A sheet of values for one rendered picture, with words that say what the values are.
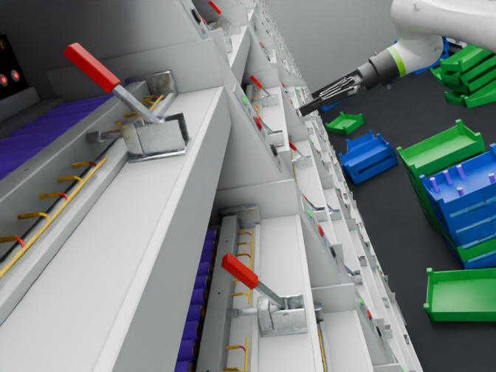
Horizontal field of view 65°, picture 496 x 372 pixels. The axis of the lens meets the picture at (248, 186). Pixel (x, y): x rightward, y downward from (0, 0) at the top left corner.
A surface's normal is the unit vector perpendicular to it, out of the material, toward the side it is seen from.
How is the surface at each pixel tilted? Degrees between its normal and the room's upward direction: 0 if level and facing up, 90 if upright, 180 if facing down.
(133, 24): 90
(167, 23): 90
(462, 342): 0
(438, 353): 0
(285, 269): 19
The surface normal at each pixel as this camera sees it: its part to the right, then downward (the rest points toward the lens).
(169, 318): 0.98, -0.14
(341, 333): -0.18, -0.87
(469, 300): -0.50, -0.78
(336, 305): -0.04, 0.46
